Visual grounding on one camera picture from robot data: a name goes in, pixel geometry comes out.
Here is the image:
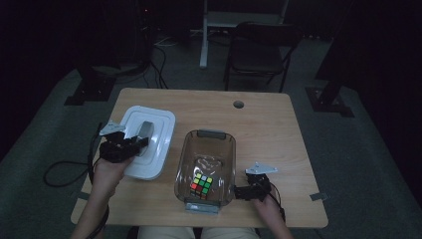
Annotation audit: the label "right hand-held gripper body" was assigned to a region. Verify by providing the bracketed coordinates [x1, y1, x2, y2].
[244, 161, 279, 202]

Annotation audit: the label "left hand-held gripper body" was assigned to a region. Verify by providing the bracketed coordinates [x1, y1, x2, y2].
[99, 120, 140, 163]

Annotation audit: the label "white lid with grey handle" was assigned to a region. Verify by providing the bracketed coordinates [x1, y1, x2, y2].
[119, 105, 177, 181]

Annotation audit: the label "multicoloured puzzle cube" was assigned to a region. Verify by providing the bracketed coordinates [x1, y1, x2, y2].
[189, 172, 214, 200]

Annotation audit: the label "clear plastic storage box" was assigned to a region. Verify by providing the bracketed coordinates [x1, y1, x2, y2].
[173, 128, 237, 215]

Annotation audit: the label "person's right hand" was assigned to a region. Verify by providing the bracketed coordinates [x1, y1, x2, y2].
[253, 193, 285, 227]

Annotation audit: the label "person's left hand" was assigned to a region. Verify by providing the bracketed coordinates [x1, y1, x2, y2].
[91, 155, 135, 198]

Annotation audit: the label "person's beige trousers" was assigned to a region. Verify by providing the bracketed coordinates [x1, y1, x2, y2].
[137, 226, 262, 239]

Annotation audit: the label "black stand with flat base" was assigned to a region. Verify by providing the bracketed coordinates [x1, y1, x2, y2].
[64, 63, 117, 107]
[305, 0, 356, 118]

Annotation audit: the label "dark equipment rack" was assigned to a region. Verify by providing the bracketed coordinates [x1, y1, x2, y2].
[130, 0, 156, 68]

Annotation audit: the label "black folding chair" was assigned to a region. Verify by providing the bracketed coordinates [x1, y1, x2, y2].
[223, 21, 304, 94]

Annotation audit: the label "right hand-held gripper cable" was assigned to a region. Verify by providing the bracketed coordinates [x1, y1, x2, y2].
[268, 182, 287, 223]

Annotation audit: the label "hand-held gripper cable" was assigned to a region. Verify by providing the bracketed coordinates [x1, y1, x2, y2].
[86, 121, 110, 239]
[268, 182, 287, 223]

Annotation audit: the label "left hand-held gripper cable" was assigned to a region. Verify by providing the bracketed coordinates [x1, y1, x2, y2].
[86, 121, 110, 239]

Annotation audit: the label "black floor cable loop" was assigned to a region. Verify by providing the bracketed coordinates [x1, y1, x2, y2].
[43, 160, 93, 188]

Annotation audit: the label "black background cables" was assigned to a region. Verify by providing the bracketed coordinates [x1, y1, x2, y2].
[142, 44, 169, 90]

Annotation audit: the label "white metal stand frame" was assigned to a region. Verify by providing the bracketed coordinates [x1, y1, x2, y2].
[199, 0, 290, 70]

